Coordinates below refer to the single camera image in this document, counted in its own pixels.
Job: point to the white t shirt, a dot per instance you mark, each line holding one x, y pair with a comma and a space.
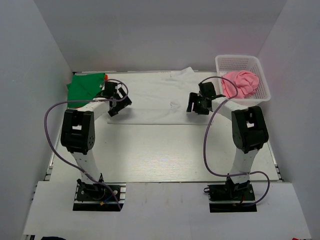
160, 98

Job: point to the white plastic basket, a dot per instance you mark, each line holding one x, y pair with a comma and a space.
229, 62

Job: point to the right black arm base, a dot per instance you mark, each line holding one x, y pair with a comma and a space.
221, 200

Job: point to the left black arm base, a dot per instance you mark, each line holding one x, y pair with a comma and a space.
97, 198

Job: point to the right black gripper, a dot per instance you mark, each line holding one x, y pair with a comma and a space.
193, 97

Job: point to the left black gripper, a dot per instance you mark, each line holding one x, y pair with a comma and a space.
123, 103

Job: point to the green folded t shirt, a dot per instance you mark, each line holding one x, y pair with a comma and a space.
85, 87

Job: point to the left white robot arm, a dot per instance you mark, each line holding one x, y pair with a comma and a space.
78, 134

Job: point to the pink t shirt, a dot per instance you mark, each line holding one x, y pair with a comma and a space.
246, 82

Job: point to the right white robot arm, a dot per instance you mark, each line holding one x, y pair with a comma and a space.
249, 130

